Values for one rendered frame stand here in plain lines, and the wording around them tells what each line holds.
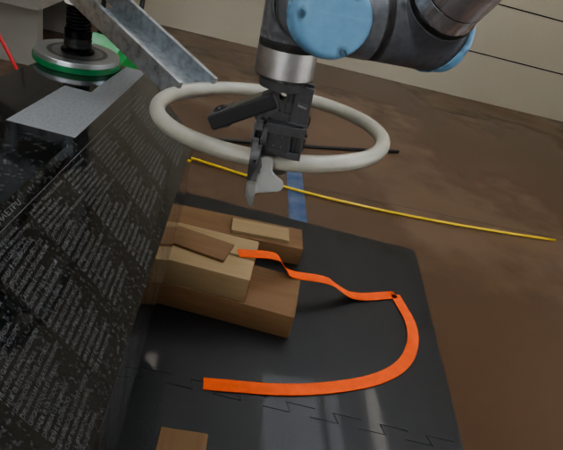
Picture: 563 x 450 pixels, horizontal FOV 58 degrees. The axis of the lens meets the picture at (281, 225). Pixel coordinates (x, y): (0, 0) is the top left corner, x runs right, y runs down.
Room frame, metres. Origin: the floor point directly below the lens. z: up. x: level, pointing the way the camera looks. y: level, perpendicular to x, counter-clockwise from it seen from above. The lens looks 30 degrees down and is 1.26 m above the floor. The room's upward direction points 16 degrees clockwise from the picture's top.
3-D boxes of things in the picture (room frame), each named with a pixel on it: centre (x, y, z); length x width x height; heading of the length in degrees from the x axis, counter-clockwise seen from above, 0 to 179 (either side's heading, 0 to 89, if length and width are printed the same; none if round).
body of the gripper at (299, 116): (0.78, 0.05, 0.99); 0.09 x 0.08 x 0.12; 91
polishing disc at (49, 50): (1.32, 0.64, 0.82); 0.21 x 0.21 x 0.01
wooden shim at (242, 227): (1.87, 0.08, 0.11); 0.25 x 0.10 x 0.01; 99
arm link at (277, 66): (0.79, 0.06, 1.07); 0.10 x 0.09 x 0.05; 1
